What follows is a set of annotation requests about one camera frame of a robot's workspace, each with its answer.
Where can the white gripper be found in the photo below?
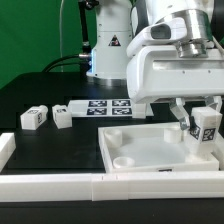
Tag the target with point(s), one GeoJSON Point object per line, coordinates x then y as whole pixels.
{"type": "Point", "coordinates": [157, 72]}

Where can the white square tabletop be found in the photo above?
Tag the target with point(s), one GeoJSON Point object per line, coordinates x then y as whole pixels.
{"type": "Point", "coordinates": [157, 148]}

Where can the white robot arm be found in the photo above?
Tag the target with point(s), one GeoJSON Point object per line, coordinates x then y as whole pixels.
{"type": "Point", "coordinates": [124, 28]}

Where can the white U-shaped obstacle fence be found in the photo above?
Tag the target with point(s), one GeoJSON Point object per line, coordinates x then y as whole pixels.
{"type": "Point", "coordinates": [37, 170]}

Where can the white marker sheet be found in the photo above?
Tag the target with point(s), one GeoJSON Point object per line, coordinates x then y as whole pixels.
{"type": "Point", "coordinates": [104, 108]}

